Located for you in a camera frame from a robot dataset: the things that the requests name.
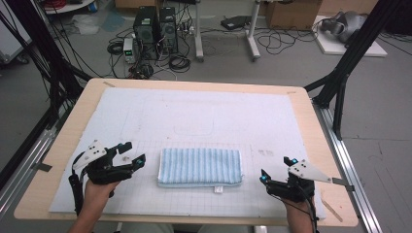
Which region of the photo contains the round white table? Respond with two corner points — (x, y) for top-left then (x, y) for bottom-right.
(43, 0), (96, 16)

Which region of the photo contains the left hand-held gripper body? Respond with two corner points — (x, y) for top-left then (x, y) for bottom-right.
(72, 139), (135, 186)

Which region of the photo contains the coil of black cable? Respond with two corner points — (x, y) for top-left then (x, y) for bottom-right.
(168, 54), (192, 74)
(106, 40), (124, 56)

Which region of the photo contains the white power supply unit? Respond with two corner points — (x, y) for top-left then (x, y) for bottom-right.
(122, 37), (137, 64)

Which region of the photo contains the white cabinet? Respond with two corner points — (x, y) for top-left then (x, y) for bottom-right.
(0, 0), (33, 64)

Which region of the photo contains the person's left hand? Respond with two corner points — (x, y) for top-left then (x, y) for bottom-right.
(83, 181), (120, 213)

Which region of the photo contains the right hand-held gripper cable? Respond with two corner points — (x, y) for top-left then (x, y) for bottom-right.
(300, 183), (321, 233)

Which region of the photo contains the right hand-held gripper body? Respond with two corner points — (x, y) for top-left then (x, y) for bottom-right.
(267, 159), (333, 203)

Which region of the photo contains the narrow black computer tower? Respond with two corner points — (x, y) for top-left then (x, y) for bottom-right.
(158, 6), (179, 54)

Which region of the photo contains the wooden stick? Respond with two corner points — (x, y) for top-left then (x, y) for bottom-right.
(320, 197), (344, 223)

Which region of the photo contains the blue striped towel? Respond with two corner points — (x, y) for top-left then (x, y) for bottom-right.
(156, 148), (244, 194)

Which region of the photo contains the pale blue sheet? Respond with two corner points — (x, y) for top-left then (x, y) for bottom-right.
(101, 11), (125, 33)

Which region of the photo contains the clear plastic bag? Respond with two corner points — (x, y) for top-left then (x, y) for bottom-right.
(71, 14), (101, 36)

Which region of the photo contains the white foam mat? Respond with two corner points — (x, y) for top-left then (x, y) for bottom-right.
(48, 86), (327, 221)

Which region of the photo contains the wide black computer tower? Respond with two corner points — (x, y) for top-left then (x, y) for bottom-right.
(133, 5), (160, 61)

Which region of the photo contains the white table frame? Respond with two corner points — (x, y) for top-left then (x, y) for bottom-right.
(193, 0), (262, 63)

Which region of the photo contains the white floor board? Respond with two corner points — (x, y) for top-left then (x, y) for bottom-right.
(312, 15), (388, 58)

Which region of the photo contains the flat black device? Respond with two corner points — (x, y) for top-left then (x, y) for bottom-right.
(221, 15), (252, 32)

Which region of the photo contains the aluminium rail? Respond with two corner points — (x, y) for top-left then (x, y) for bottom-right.
(312, 100), (385, 233)
(0, 106), (72, 221)

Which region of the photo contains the large cardboard box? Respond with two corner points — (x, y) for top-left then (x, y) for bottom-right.
(265, 0), (324, 32)

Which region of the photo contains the black metal stand with cables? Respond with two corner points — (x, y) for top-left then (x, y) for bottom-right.
(0, 0), (93, 130)

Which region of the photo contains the grey rounded device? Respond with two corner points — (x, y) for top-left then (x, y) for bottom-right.
(320, 10), (368, 45)

